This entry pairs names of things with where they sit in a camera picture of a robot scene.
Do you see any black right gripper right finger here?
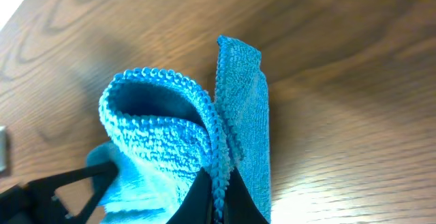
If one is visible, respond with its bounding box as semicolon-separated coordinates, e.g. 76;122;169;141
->
223;168;268;224

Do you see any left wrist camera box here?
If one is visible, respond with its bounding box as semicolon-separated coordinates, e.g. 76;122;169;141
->
0;125;7;172

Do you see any blue microfiber cloth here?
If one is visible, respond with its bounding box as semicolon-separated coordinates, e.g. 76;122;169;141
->
87;36;271;224

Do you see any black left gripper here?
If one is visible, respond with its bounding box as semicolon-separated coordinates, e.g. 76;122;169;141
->
1;161;119;224

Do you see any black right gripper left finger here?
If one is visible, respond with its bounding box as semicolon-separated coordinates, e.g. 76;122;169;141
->
167;168;213;224

